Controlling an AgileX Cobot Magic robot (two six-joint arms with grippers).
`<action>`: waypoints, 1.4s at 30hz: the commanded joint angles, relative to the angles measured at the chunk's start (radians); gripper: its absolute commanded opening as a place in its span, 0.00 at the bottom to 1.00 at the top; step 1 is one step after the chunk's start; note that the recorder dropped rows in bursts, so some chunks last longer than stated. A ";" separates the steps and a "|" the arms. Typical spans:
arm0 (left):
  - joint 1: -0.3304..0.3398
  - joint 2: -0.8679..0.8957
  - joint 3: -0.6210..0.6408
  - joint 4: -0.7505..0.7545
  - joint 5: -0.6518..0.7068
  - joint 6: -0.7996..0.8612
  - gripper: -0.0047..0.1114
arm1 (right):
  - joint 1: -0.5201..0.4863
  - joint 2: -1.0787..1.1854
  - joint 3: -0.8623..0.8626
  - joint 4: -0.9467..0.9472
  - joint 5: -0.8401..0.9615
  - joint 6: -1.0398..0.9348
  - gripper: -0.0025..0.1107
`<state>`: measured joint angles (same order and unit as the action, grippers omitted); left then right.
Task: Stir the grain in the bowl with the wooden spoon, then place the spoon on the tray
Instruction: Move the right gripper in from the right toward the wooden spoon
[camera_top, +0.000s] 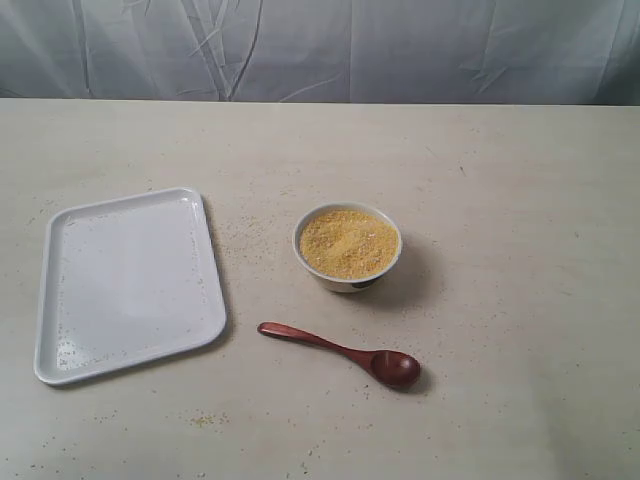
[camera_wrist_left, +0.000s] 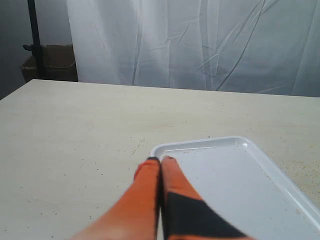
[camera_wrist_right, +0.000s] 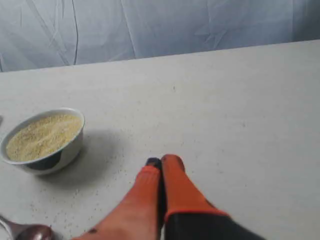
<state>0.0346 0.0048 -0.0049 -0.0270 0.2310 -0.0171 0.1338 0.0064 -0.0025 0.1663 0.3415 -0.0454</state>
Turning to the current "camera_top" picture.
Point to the white wrinkled backdrop curtain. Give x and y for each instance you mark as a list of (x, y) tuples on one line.
[(511, 52)]

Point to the white ceramic bowl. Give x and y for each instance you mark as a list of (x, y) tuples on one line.
[(334, 284)]

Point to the white rectangular plastic tray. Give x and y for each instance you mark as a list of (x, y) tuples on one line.
[(125, 282)]

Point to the dark red wooden spoon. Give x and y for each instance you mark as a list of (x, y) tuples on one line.
[(393, 369)]

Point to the yellow millet grains in bowl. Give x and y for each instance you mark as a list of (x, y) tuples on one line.
[(348, 244)]

